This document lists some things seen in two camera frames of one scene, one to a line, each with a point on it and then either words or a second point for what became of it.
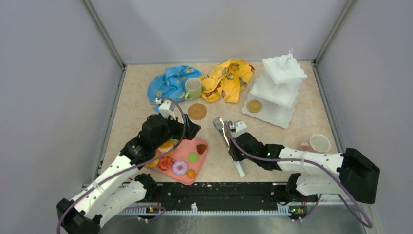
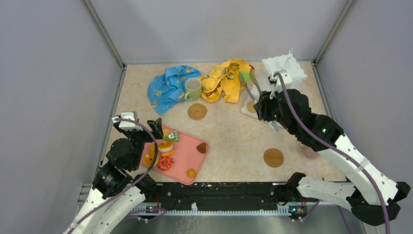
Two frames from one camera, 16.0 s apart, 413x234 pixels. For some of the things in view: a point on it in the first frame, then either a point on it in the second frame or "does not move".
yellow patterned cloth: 226,79 does not move
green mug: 193,87 does not move
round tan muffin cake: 253,106 does not move
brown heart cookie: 200,148 does not move
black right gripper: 233,151 → 263,105
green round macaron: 193,157 → 246,75
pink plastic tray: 183,164 does not move
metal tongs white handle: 224,127 → 241,75
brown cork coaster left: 197,111 does not move
